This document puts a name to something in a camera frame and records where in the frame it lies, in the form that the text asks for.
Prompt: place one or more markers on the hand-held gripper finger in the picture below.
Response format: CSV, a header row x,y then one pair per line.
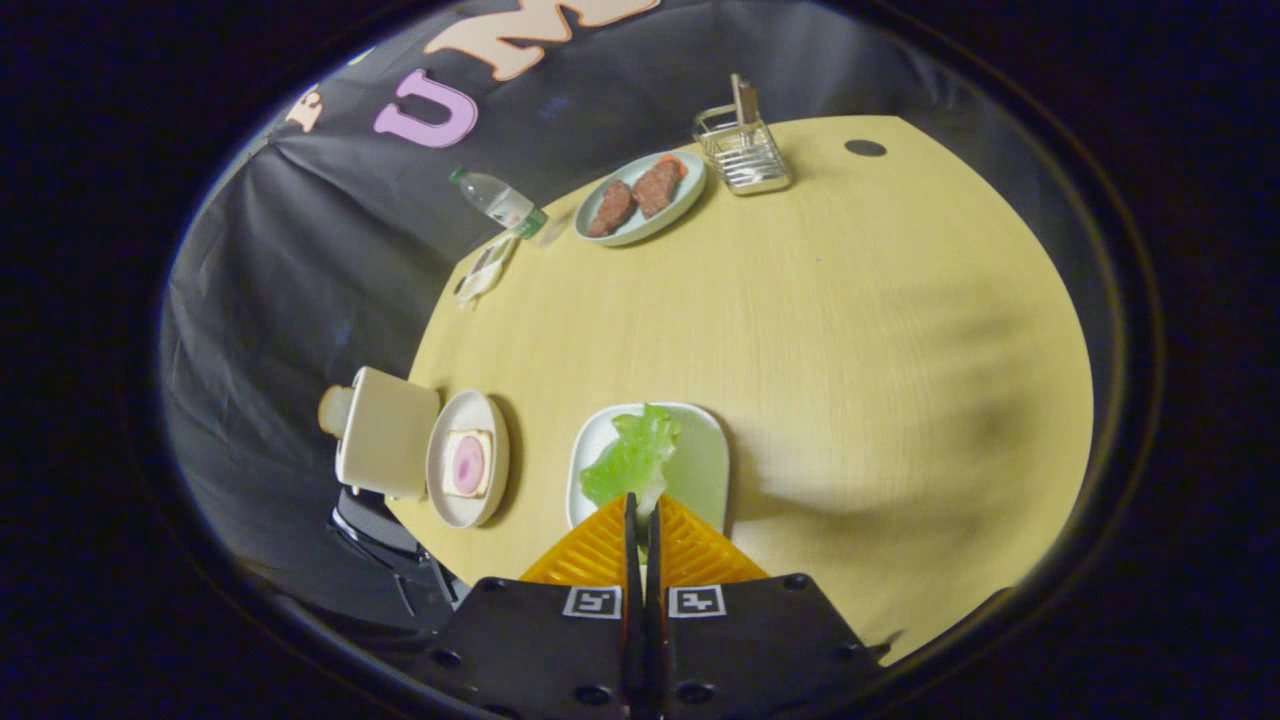
x,y
653,540
630,530

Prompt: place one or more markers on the green lettuce leaf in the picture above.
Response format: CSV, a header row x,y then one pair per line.
x,y
632,457

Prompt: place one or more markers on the white square plate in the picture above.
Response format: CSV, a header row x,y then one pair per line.
x,y
700,470

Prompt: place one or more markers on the toast slice with ham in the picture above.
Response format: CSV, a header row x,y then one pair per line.
x,y
468,464

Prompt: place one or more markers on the round beige plate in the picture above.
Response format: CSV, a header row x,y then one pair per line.
x,y
466,458

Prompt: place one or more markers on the cream toaster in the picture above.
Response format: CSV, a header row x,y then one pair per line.
x,y
385,432

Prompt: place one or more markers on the wrapped cutlery packet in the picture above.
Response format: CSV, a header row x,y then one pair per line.
x,y
485,270

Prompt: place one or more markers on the brown meat patty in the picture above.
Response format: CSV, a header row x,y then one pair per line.
x,y
613,208
656,188

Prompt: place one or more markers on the pale green oval plate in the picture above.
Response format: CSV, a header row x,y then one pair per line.
x,y
640,198

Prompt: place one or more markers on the clear plastic water bottle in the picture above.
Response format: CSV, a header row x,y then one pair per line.
x,y
497,201

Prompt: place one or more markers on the orange carrot slice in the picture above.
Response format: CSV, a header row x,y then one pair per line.
x,y
676,162

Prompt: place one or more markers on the black backdrop cloth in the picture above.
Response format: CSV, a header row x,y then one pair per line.
x,y
300,270

